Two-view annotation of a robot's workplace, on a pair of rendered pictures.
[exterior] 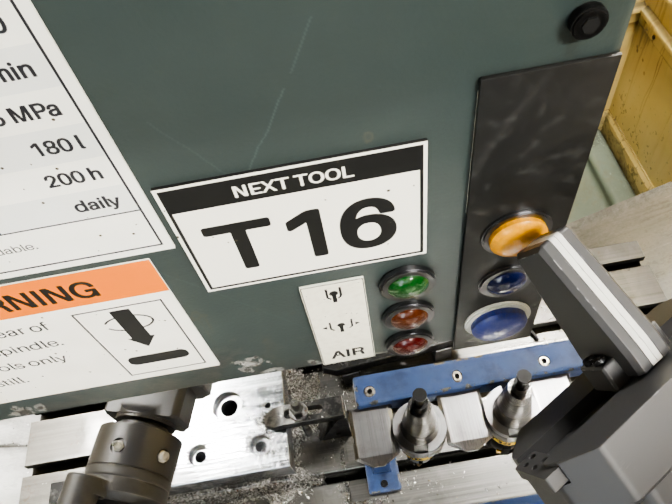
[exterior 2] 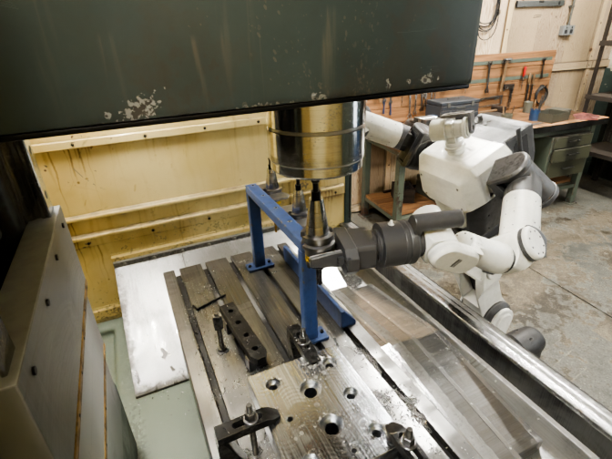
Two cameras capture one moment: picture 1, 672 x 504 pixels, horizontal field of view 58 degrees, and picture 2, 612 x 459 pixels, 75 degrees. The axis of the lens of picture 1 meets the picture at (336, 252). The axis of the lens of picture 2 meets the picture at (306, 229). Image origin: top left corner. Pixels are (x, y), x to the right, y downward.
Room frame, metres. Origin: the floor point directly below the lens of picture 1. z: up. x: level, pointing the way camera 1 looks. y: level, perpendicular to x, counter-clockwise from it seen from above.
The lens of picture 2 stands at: (0.66, 0.79, 1.69)
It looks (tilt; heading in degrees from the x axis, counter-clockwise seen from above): 27 degrees down; 244
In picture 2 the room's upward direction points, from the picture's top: 2 degrees counter-clockwise
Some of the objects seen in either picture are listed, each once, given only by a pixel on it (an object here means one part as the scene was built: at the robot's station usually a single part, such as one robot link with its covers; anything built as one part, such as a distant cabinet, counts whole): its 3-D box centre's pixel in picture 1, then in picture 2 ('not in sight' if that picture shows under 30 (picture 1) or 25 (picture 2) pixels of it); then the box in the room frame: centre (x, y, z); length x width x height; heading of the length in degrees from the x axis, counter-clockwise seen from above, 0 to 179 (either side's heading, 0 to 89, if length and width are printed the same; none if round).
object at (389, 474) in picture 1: (375, 434); (308, 296); (0.28, 0.00, 1.05); 0.10 x 0.05 x 0.30; 178
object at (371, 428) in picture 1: (374, 437); not in sight; (0.23, 0.00, 1.21); 0.07 x 0.05 x 0.01; 178
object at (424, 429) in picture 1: (419, 416); not in sight; (0.22, -0.05, 1.26); 0.04 x 0.04 x 0.07
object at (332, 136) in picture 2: not in sight; (315, 129); (0.36, 0.21, 1.55); 0.16 x 0.16 x 0.12
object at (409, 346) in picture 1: (410, 344); not in sight; (0.14, -0.03, 1.63); 0.02 x 0.01 x 0.02; 88
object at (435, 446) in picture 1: (419, 429); not in sight; (0.22, -0.05, 1.21); 0.06 x 0.06 x 0.03
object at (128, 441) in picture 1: (146, 418); (369, 245); (0.27, 0.24, 1.32); 0.13 x 0.12 x 0.10; 73
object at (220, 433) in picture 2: not in sight; (249, 432); (0.55, 0.25, 0.97); 0.13 x 0.03 x 0.15; 178
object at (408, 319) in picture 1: (409, 317); not in sight; (0.14, -0.03, 1.66); 0.02 x 0.01 x 0.02; 88
